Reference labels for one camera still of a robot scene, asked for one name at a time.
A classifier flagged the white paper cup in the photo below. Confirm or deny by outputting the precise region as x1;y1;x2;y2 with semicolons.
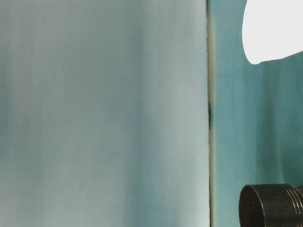
241;0;303;66

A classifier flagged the black cup holder red handle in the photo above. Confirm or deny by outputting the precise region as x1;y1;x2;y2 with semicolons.
238;183;303;227

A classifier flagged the blue-green table cloth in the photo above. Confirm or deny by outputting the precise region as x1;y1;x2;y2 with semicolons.
209;0;303;227

